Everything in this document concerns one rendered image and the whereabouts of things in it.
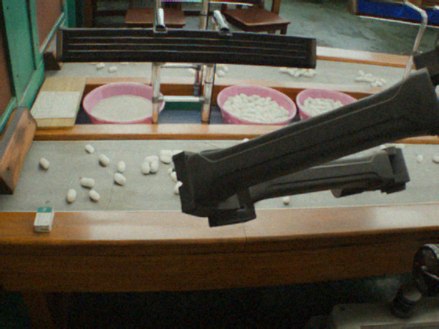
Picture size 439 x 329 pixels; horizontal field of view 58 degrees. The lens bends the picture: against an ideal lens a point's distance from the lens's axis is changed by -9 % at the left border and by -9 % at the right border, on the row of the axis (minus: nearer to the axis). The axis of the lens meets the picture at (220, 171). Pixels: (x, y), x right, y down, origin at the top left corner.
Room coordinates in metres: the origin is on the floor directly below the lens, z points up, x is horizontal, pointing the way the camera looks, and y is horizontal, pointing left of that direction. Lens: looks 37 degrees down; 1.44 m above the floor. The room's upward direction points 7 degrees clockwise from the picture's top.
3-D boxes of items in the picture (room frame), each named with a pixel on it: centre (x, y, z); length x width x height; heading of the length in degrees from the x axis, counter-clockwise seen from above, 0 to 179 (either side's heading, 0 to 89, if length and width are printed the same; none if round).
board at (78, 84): (1.14, 0.55, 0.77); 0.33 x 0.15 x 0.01; 13
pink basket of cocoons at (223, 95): (1.29, -0.09, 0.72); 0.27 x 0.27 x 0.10
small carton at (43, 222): (0.62, 0.37, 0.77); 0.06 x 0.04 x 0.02; 13
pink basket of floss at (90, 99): (1.19, 0.34, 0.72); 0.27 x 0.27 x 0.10
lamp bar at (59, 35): (0.95, 0.11, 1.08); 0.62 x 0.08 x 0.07; 103
